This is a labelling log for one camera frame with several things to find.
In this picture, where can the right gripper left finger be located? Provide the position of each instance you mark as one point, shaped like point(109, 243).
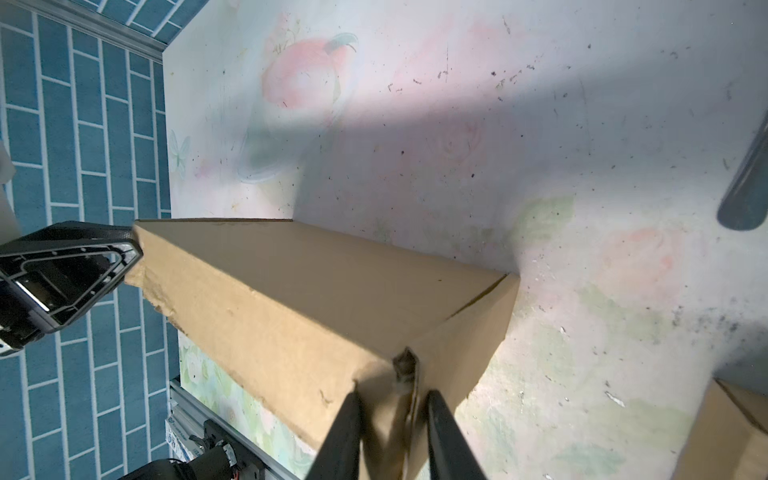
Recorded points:
point(339, 456)

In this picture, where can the metal spoon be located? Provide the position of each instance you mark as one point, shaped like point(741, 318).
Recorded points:
point(744, 206)

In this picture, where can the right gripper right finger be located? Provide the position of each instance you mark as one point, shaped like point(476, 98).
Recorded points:
point(450, 457)

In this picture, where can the brown cardboard box sheet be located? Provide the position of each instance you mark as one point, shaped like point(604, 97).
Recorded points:
point(728, 439)

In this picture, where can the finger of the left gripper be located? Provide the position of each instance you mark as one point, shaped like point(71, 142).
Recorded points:
point(53, 277)

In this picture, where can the aluminium front rail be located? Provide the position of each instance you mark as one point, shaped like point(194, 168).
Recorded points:
point(192, 429)

